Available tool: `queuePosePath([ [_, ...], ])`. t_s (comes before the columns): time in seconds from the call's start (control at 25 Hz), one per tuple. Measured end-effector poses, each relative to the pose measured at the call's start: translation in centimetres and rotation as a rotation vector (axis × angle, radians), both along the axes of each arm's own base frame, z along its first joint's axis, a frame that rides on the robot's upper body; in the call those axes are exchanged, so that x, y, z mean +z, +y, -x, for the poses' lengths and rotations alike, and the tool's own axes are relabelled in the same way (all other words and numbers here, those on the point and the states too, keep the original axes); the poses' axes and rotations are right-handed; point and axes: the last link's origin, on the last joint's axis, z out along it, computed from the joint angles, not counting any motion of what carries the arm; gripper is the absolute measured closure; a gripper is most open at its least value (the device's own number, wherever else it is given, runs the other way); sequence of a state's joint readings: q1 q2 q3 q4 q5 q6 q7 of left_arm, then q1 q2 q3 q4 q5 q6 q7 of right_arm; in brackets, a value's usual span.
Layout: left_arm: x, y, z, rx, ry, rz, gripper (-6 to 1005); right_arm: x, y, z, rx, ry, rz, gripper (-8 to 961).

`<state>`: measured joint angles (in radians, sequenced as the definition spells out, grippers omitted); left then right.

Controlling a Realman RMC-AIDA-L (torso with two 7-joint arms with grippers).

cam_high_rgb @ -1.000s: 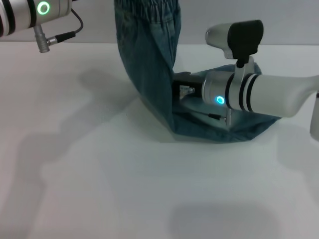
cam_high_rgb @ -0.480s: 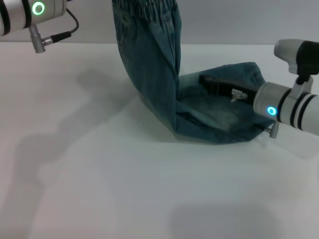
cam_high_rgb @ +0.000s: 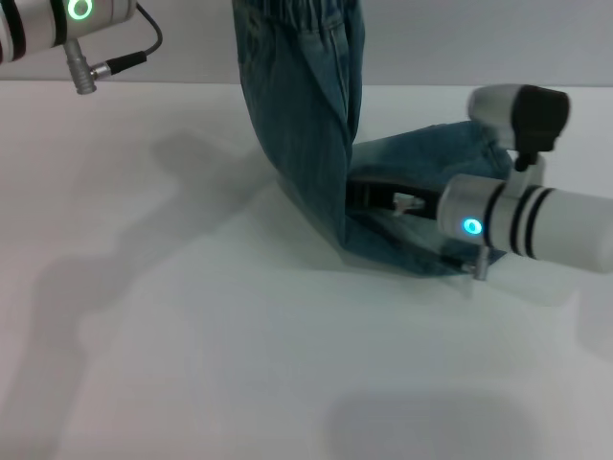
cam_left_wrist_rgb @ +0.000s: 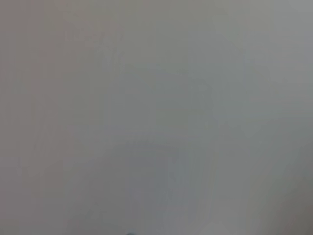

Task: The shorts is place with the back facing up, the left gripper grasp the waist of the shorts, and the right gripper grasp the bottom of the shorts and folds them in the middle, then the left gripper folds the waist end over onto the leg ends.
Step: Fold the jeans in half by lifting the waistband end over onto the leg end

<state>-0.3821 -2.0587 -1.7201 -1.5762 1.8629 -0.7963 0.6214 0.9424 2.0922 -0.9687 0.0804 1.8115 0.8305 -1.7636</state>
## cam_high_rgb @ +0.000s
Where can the blue denim shorts with embroidery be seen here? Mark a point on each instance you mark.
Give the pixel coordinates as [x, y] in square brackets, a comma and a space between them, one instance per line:
[306, 144]

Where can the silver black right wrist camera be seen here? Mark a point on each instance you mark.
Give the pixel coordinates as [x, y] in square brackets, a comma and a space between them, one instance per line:
[522, 112]

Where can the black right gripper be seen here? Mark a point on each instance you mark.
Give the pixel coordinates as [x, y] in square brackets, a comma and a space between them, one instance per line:
[412, 196]

